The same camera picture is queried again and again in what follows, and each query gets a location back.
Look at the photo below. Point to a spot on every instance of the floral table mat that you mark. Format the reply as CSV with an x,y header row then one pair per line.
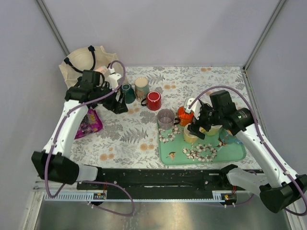
x,y
130,140

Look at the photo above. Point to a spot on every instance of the orange mug black handle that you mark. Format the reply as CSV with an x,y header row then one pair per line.
x,y
182,118

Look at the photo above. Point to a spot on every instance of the lime green mug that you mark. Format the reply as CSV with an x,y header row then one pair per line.
x,y
213,130

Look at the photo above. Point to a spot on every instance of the dark green mug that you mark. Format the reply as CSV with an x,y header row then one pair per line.
x,y
129,93

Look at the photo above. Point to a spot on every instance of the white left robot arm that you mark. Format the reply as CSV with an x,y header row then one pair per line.
x,y
92,88

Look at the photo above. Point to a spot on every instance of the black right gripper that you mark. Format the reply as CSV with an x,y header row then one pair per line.
x,y
204,108

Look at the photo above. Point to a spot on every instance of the blue glazed mug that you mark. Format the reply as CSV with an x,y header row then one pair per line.
x,y
226,137

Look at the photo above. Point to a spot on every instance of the pink box in bag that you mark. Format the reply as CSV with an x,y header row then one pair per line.
x,y
102,69

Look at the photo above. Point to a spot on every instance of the purple snack packet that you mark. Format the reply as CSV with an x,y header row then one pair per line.
x,y
91,123

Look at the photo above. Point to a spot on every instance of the lilac mug black handle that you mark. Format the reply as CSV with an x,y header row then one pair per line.
x,y
166,119

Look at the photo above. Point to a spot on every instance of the beige canvas tote bag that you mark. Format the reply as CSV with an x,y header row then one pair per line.
x,y
86,58

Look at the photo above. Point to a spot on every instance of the yellow mug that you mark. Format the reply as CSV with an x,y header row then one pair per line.
x,y
188,137

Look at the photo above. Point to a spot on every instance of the green hummingbird tray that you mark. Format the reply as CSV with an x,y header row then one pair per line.
x,y
173,150

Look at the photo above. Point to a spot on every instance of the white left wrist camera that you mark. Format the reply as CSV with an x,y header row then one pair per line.
x,y
113,78

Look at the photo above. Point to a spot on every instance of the cream floral mug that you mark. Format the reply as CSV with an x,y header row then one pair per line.
x,y
141,88

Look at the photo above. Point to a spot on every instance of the red mug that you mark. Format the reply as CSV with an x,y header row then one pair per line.
x,y
153,101

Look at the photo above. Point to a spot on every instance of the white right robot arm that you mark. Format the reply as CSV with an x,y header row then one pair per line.
x,y
281,185

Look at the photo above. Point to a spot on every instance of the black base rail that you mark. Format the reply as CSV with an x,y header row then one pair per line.
x,y
160,184

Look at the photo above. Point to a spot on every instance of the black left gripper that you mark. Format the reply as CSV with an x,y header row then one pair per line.
x,y
118,106

